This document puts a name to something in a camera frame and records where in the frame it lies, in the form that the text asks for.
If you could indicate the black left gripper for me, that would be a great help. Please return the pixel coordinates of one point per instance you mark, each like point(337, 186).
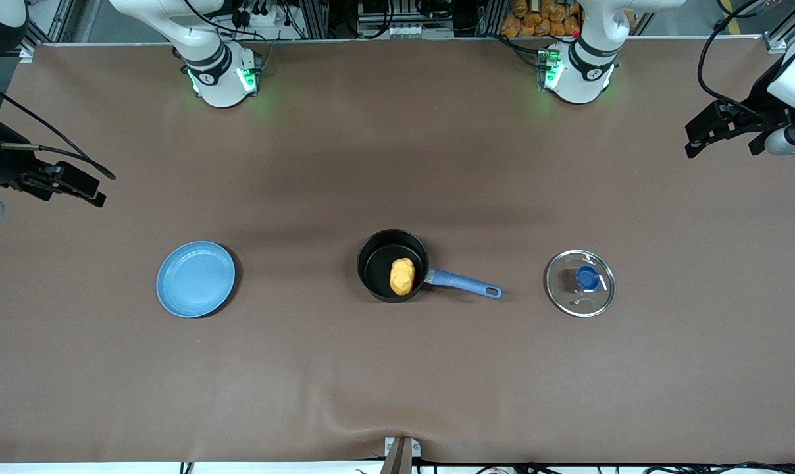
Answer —
point(759, 99)

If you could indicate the glass lid with blue knob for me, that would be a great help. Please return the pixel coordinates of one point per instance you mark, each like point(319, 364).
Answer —
point(580, 283)

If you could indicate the yellow potato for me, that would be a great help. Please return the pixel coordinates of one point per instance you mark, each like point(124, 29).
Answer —
point(402, 276)

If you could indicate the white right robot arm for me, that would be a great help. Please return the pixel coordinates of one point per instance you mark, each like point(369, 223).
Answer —
point(216, 72)

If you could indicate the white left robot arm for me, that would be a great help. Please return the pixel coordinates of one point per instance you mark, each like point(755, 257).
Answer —
point(585, 69)

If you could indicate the blue plate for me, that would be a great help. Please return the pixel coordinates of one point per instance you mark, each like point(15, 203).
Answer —
point(195, 280)

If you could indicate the bag of orange items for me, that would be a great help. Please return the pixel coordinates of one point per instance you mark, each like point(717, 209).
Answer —
point(542, 16)

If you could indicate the white power strip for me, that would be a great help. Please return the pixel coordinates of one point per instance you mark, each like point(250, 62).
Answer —
point(410, 31)

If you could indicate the brown table cover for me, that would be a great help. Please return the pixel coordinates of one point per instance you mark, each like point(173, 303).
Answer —
point(397, 382)

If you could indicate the aluminium frame post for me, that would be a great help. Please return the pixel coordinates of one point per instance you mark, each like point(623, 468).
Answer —
point(58, 20)

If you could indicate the metal bracket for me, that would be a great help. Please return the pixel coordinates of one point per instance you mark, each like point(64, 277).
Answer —
point(401, 454)

